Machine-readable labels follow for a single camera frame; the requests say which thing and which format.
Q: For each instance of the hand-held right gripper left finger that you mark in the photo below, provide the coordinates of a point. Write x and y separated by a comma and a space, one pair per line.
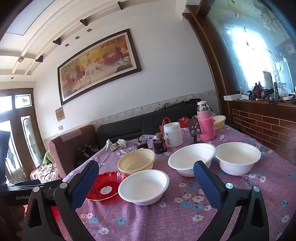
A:
84, 185

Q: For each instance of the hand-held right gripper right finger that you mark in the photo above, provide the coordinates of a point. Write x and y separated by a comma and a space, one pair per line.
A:
205, 185

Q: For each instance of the small red glass plate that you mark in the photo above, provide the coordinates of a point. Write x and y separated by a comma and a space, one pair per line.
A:
104, 185

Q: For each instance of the white bowl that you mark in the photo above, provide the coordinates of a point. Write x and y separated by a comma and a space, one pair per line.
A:
238, 157
143, 185
187, 157

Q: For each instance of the large red glass plate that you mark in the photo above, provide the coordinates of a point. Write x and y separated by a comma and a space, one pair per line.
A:
55, 213

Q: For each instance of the floral blanket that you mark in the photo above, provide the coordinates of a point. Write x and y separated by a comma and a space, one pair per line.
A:
46, 172

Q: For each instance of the brown armchair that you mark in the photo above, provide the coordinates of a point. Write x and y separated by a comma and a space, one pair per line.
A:
69, 150

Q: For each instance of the purple floral tablecloth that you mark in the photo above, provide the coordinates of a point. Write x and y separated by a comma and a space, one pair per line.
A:
180, 220

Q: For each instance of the green cloth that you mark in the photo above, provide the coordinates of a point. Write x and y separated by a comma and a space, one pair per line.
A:
48, 158

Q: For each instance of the cream plastic strainer bowl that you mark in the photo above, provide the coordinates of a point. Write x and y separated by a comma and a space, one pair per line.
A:
136, 161

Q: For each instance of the pink thermos flask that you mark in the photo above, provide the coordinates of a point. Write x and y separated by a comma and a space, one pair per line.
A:
207, 126

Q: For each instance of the black perforated stand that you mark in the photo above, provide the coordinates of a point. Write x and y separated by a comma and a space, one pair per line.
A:
193, 127

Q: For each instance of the white plastic jar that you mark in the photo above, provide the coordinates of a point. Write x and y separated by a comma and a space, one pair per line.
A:
173, 135

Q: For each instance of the dark jar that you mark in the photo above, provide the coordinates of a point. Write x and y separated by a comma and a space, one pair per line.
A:
159, 146

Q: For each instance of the small cream plastic bowl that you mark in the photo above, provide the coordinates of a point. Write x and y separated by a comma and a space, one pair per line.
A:
219, 121

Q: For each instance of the red plastic bag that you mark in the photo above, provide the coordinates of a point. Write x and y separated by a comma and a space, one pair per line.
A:
182, 121

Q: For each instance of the brown tape roll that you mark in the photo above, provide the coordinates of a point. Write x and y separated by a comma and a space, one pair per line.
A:
159, 135

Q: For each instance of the black sofa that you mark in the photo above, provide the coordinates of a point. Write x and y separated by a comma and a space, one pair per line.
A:
129, 125

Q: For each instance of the wooden partition with brick counter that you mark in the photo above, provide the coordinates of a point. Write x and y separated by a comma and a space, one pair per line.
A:
261, 125

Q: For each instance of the wooden glass door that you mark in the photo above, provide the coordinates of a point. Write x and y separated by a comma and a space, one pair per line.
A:
37, 111

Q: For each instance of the white cardboard box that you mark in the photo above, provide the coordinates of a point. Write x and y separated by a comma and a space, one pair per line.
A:
232, 97

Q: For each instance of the dark bottle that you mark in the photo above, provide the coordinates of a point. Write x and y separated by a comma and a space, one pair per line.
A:
275, 91

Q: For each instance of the framed horse painting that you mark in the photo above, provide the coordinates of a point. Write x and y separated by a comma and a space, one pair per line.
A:
97, 66

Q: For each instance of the frosted glass panel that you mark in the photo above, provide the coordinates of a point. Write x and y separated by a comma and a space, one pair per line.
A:
249, 46

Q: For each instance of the wall plaque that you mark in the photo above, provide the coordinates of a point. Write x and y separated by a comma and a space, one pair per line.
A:
60, 114

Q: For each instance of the wooden ceiling bracket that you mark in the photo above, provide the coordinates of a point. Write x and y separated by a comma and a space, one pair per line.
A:
122, 4
57, 41
39, 58
84, 22

